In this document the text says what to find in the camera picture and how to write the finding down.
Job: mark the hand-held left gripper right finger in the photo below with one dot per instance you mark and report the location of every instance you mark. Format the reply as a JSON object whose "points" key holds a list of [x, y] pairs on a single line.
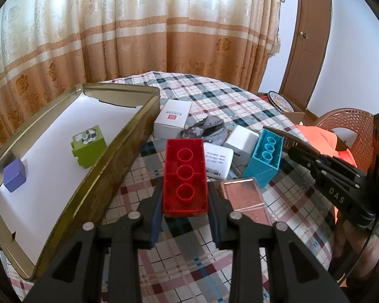
{"points": [[215, 227]]}

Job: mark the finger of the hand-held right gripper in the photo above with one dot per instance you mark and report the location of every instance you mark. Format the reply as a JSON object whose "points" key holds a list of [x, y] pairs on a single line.
{"points": [[338, 195], [350, 170]]}

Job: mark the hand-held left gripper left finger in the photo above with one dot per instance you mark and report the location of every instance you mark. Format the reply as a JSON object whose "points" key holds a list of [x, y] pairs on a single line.
{"points": [[156, 224]]}

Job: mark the red building block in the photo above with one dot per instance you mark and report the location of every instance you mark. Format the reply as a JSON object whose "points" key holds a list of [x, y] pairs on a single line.
{"points": [[184, 176]]}

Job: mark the white plastic bottle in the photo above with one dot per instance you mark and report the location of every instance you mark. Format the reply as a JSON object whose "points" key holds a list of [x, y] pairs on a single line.
{"points": [[218, 161]]}

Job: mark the gold metal tin tray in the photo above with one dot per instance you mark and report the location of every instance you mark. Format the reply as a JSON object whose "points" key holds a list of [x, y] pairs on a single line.
{"points": [[113, 170]]}

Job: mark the blue building block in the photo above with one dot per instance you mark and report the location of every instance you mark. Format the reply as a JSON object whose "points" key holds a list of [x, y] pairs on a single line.
{"points": [[263, 164]]}

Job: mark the white cube box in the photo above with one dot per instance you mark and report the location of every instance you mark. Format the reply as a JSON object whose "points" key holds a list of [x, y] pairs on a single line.
{"points": [[241, 143]]}

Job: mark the person's right forearm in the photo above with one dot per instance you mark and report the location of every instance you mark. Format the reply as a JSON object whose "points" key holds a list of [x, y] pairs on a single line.
{"points": [[377, 268]]}

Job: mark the person's right hand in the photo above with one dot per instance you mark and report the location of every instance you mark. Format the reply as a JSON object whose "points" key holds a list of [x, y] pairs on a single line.
{"points": [[347, 240]]}

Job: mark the orange cloth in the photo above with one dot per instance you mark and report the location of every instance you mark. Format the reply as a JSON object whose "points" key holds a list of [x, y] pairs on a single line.
{"points": [[322, 139]]}

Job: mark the brown plastic chair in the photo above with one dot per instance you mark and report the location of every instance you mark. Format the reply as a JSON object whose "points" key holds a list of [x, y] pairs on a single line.
{"points": [[334, 116]]}

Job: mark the grey camouflage cloth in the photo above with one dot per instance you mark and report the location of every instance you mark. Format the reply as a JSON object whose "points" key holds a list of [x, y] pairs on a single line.
{"points": [[208, 129]]}

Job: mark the round printed tin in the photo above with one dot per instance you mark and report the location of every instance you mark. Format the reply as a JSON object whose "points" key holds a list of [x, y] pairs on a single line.
{"points": [[279, 101]]}

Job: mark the green building block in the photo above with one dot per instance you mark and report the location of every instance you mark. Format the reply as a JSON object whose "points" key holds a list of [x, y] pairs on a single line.
{"points": [[90, 148]]}

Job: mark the white paper liner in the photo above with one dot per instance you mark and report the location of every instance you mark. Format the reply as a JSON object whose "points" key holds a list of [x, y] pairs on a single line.
{"points": [[57, 189]]}

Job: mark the white box with red label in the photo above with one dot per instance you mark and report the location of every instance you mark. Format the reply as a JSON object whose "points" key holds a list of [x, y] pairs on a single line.
{"points": [[172, 118]]}

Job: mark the brown wooden door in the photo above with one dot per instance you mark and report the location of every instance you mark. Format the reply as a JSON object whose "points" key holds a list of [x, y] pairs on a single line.
{"points": [[306, 53]]}

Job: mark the purple cube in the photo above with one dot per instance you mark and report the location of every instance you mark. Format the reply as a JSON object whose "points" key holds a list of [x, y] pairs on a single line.
{"points": [[15, 175]]}

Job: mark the cream and orange curtain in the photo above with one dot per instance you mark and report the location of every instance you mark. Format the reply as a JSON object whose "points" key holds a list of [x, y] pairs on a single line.
{"points": [[129, 31]]}

